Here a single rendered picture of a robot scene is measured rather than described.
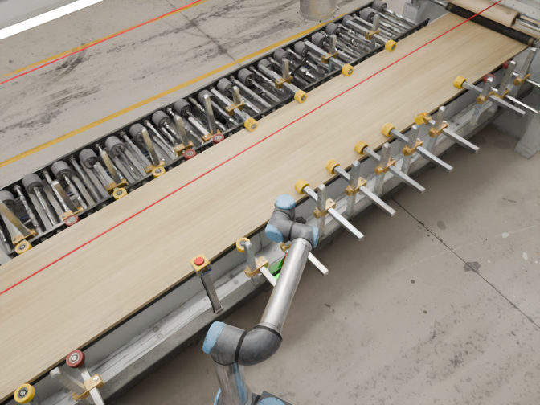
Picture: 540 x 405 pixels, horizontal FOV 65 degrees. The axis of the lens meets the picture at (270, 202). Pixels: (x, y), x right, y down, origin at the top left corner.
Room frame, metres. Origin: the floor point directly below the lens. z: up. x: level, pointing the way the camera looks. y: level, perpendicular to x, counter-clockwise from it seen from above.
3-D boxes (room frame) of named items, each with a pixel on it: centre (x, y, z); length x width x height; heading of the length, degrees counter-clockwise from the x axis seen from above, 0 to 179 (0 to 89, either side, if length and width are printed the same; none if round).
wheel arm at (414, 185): (1.69, -0.76, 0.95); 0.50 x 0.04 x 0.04; 33
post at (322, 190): (1.42, -0.29, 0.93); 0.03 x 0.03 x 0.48; 33
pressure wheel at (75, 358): (0.75, 1.01, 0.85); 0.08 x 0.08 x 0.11
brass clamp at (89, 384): (0.62, 0.95, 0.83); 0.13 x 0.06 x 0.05; 123
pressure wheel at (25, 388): (0.61, 1.22, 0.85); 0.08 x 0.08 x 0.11
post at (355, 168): (1.56, -0.50, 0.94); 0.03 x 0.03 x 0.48; 33
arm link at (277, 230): (1.08, -0.03, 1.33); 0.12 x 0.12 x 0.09; 66
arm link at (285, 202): (1.19, -0.07, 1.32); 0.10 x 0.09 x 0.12; 156
